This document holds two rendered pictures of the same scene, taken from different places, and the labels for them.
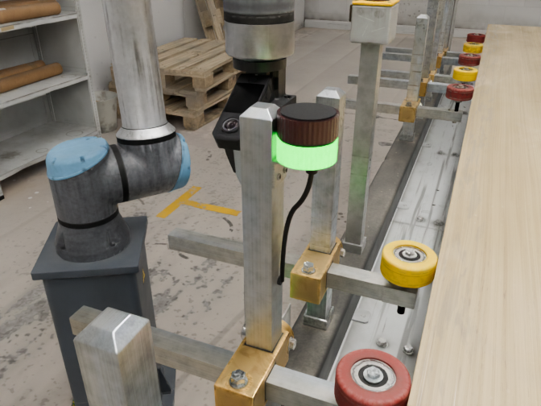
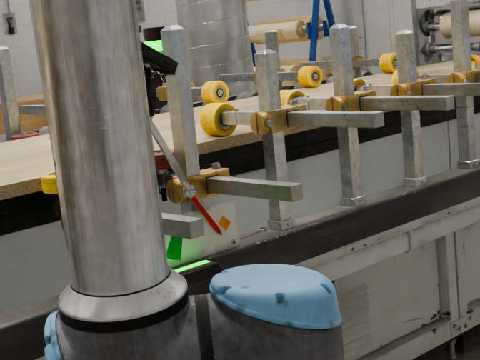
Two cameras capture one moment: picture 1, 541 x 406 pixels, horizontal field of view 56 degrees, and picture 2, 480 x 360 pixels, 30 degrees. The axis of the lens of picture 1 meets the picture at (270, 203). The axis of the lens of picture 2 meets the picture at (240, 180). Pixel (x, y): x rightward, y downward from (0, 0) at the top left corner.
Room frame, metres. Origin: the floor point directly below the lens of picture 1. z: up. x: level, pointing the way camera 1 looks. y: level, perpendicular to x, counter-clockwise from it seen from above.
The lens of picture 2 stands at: (2.07, 0.89, 1.17)
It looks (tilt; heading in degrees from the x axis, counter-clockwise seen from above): 10 degrees down; 206
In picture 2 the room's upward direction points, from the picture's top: 6 degrees counter-clockwise
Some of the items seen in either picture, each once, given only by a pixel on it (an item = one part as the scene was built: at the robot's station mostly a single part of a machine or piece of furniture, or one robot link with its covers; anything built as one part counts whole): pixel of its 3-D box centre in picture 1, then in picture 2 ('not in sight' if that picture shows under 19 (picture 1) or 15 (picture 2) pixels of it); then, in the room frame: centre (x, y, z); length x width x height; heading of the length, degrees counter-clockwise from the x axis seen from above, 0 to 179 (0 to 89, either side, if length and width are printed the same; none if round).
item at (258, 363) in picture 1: (259, 366); (197, 185); (0.46, 0.01, 0.85); 0.13 x 0.06 x 0.05; 158
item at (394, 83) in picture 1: (406, 84); not in sight; (1.85, -0.50, 0.83); 0.43 x 0.03 x 0.04; 68
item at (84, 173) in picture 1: (85, 177); (271, 343); (1.14, 0.46, 0.79); 0.17 x 0.15 x 0.18; 119
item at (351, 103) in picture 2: not in sight; (351, 103); (0.00, 0.21, 0.95); 0.13 x 0.06 x 0.05; 158
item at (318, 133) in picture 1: (307, 123); (158, 33); (0.47, -0.04, 1.16); 0.06 x 0.06 x 0.02
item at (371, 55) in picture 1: (362, 154); not in sight; (0.96, -0.19, 0.93); 0.05 x 0.04 x 0.45; 158
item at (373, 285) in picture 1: (284, 265); (122, 218); (0.70, -0.02, 0.83); 0.43 x 0.03 x 0.04; 68
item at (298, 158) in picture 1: (307, 147); (159, 45); (0.47, -0.04, 1.14); 0.06 x 0.06 x 0.02
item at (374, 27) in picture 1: (373, 22); not in sight; (0.96, -0.19, 1.18); 0.07 x 0.07 x 0.08; 68
